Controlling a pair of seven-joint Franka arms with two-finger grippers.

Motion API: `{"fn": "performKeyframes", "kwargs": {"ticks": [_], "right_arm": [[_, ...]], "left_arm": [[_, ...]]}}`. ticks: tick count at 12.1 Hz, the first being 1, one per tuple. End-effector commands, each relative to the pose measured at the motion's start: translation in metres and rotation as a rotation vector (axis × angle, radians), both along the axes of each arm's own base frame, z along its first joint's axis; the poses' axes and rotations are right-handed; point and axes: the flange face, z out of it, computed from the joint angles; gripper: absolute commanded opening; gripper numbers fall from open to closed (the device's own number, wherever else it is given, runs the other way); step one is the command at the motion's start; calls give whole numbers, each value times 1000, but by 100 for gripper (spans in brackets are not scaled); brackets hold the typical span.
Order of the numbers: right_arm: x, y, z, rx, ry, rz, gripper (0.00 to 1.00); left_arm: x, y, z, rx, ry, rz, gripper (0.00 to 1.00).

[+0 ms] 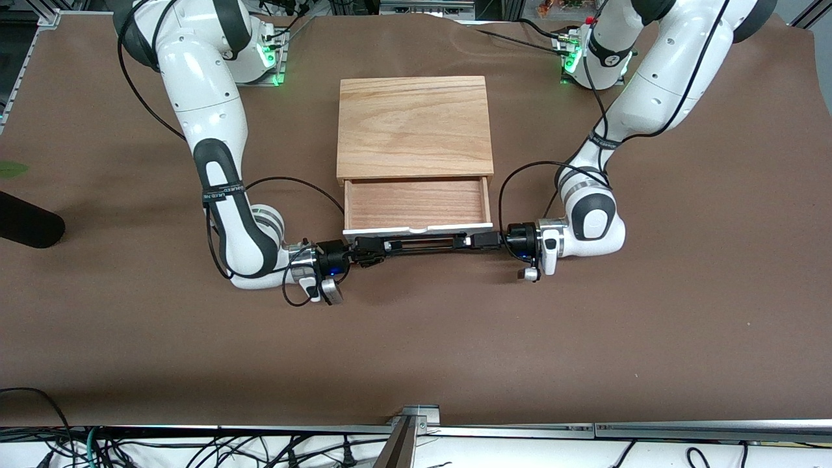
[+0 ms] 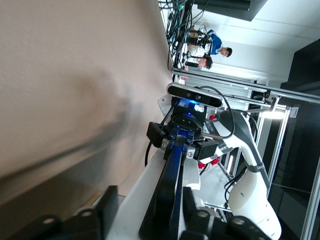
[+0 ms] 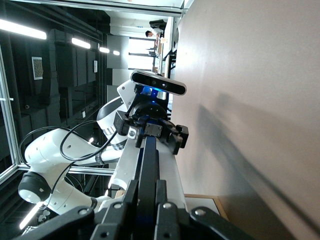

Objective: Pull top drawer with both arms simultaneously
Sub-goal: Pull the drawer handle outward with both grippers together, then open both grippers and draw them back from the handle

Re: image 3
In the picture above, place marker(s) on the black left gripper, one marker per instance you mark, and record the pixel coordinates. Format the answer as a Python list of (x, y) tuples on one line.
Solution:
[(150, 111)]

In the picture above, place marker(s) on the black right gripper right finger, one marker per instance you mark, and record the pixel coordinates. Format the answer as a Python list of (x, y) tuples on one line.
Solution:
[(190, 227)]

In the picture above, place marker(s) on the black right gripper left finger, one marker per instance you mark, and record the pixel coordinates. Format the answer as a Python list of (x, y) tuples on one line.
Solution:
[(100, 225)]

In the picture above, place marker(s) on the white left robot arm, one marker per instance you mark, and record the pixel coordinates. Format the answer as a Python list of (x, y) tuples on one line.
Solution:
[(45, 150)]

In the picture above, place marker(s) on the light wooden drawer cabinet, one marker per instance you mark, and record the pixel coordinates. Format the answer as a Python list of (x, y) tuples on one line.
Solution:
[(222, 207)]

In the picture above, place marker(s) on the small ceiling light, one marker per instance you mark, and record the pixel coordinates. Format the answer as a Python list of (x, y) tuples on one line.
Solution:
[(116, 52), (104, 50)]

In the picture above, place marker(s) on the person in white shirt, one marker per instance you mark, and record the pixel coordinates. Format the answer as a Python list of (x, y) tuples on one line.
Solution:
[(153, 32)]

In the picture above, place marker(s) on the medium ceiling light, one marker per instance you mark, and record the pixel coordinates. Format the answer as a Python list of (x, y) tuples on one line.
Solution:
[(81, 43)]

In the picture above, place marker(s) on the checkerboard calibration sheet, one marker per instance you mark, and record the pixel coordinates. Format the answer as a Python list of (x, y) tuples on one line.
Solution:
[(37, 68)]

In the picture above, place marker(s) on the long ceiling light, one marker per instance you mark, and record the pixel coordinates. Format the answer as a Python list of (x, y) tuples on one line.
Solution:
[(22, 29)]

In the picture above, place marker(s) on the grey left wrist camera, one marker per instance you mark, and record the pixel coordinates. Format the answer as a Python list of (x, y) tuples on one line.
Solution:
[(160, 83)]

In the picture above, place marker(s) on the aluminium enclosure frame crossbar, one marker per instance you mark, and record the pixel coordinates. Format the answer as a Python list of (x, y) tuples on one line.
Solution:
[(87, 170)]

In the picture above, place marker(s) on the small white wall paper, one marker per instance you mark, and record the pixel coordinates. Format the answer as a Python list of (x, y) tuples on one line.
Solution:
[(95, 66)]

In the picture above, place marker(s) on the aluminium enclosure frame upright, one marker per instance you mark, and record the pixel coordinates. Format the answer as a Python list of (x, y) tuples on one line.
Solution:
[(10, 140)]

